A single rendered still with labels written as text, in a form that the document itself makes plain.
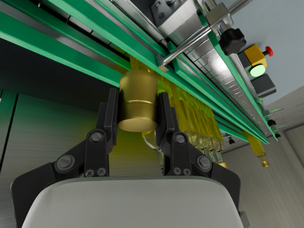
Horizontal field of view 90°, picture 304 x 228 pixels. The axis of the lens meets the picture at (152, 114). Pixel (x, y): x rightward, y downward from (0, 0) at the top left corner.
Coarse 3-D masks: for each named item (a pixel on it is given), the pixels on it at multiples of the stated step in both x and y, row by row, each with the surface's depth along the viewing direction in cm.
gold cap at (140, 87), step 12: (132, 72) 12; (144, 72) 13; (120, 84) 13; (132, 84) 12; (144, 84) 12; (156, 84) 13; (120, 96) 12; (132, 96) 12; (144, 96) 12; (156, 96) 13; (120, 108) 12; (132, 108) 11; (144, 108) 11; (156, 108) 12; (120, 120) 11; (132, 120) 11; (144, 120) 11; (156, 120) 12
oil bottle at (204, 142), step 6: (192, 96) 38; (192, 102) 36; (192, 108) 34; (198, 108) 38; (198, 114) 36; (198, 120) 34; (198, 126) 33; (204, 126) 36; (204, 132) 34; (204, 138) 32; (198, 144) 32; (204, 144) 32
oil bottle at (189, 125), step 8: (176, 88) 32; (176, 96) 30; (184, 96) 33; (176, 104) 30; (184, 104) 31; (184, 112) 29; (192, 112) 33; (184, 120) 28; (192, 120) 31; (184, 128) 28; (192, 128) 29; (192, 136) 28; (192, 144) 28
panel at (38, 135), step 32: (0, 96) 21; (32, 96) 24; (0, 128) 20; (32, 128) 23; (64, 128) 26; (0, 160) 19; (32, 160) 21; (128, 160) 34; (0, 192) 18; (0, 224) 17
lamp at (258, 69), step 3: (261, 63) 54; (252, 66) 55; (255, 66) 54; (258, 66) 53; (261, 66) 53; (252, 69) 55; (255, 69) 54; (258, 69) 53; (261, 69) 53; (264, 69) 53; (252, 72) 55; (255, 72) 54; (258, 72) 54; (261, 72) 54; (252, 75) 56; (255, 75) 55; (258, 75) 55
